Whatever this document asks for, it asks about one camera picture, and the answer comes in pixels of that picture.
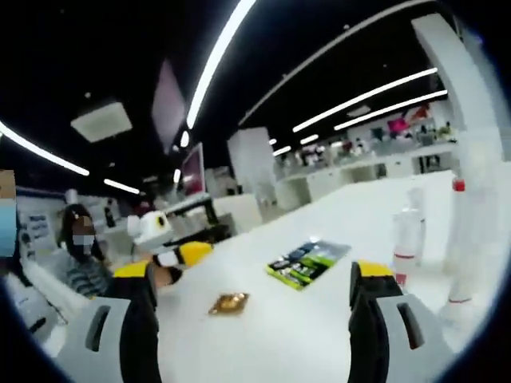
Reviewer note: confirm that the red-square white skincare bottle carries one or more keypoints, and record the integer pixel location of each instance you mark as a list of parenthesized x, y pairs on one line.
[(408, 235)]

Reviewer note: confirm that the square ceiling air conditioner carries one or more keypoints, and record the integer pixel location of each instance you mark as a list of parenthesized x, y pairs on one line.
[(101, 121)]

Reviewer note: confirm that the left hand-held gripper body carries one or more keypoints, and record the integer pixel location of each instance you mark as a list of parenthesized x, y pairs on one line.
[(153, 229)]

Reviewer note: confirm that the hanging ceiling screen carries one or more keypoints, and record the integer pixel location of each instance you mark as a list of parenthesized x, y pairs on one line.
[(169, 103)]

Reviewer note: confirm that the long ceiling strip light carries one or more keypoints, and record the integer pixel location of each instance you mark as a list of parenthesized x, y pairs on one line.
[(215, 52)]

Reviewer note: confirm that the white desk black legs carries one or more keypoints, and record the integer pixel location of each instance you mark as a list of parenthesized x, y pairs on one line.
[(191, 203)]

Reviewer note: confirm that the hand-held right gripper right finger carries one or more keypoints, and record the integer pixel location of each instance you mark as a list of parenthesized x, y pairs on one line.
[(369, 327)]

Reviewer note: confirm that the pink display screen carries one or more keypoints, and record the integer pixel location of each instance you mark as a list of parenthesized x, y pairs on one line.
[(193, 169)]

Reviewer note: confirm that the gold skincare sachet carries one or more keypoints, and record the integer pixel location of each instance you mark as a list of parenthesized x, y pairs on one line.
[(228, 304)]

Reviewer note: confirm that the person's left hand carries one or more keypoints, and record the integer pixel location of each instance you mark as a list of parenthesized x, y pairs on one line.
[(163, 276)]

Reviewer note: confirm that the white office counter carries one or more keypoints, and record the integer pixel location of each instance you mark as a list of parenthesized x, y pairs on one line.
[(359, 171)]

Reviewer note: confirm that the green black skincare packet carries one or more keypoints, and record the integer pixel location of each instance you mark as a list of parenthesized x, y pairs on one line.
[(309, 263)]

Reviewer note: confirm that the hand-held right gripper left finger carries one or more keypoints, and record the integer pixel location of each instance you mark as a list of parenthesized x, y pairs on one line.
[(137, 327)]

